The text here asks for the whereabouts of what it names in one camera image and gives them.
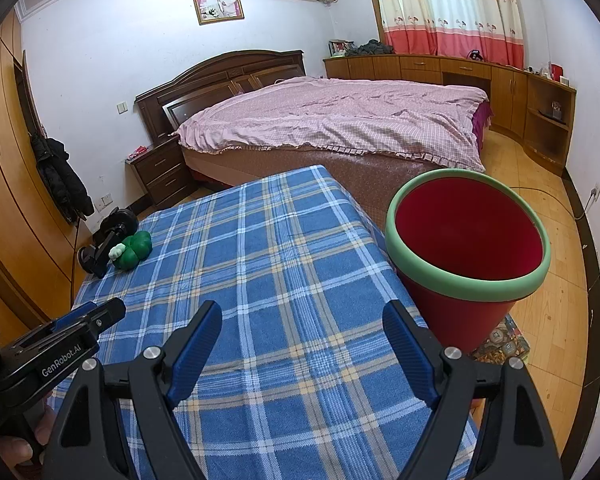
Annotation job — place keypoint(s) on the small black item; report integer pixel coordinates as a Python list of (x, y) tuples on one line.
[(474, 54)]

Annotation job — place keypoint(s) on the green plush toy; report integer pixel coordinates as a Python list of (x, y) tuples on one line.
[(137, 250)]

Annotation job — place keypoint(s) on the wooden wardrobe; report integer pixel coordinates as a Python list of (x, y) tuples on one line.
[(5, 185)]

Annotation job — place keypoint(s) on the white wall socket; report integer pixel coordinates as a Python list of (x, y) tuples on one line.
[(105, 202), (595, 193)]

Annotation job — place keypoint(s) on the dark wooden nightstand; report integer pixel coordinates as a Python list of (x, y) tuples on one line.
[(165, 175)]

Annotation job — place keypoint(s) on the dark clothes pile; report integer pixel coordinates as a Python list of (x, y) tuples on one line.
[(370, 48)]

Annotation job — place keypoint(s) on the dark wooden headboard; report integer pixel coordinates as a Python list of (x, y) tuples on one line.
[(205, 80)]

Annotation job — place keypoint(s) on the white wall switch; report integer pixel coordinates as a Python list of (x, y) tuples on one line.
[(122, 107)]

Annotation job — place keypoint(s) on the framed wall photo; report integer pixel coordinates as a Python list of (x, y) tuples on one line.
[(216, 0)]

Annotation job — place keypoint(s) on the black jacket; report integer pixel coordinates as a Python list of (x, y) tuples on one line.
[(60, 175)]

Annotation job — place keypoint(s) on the person's left hand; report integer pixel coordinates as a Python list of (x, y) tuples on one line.
[(12, 449)]

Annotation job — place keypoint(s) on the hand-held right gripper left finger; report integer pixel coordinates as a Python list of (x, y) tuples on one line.
[(195, 350)]

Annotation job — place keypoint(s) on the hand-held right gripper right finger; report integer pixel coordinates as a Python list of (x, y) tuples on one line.
[(410, 355)]

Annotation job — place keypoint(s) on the cream and red curtain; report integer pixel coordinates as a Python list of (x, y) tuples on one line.
[(450, 10)]

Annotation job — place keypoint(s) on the small red item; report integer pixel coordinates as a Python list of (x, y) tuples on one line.
[(138, 151)]

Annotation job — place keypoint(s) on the red box on cabinet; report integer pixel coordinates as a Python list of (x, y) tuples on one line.
[(556, 71)]

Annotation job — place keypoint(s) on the upright books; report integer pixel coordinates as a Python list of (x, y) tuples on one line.
[(339, 48)]

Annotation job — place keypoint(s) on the wooden cabinet row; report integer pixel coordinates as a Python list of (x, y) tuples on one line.
[(505, 95)]

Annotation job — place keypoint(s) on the maroon bed sheet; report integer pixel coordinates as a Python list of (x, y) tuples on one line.
[(482, 120)]

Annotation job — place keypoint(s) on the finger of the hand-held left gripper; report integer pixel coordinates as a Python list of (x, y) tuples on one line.
[(107, 315)]

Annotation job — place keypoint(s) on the red bin with green rim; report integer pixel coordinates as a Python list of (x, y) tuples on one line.
[(460, 230)]

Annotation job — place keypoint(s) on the blue plaid tablecloth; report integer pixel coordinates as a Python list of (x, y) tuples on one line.
[(290, 270)]

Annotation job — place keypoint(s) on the colourful printed mat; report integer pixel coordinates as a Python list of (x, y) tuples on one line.
[(510, 345)]

